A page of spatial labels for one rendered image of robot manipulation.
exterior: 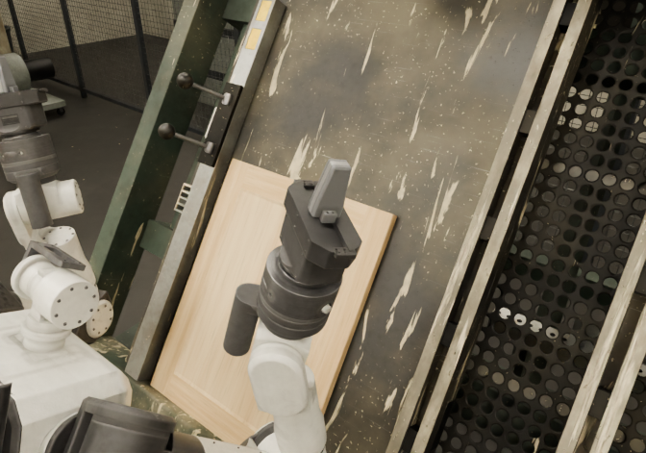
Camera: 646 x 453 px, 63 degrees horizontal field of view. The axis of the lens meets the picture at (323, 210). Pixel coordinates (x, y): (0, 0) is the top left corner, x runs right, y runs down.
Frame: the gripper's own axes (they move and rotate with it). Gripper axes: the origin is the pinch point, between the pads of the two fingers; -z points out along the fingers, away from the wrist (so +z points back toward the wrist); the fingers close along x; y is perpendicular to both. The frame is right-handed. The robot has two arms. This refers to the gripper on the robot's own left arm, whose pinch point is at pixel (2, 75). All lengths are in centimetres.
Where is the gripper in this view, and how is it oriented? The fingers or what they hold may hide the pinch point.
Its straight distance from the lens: 108.8
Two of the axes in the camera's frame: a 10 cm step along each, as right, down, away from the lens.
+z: 1.6, 9.5, 2.7
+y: -1.0, 2.8, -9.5
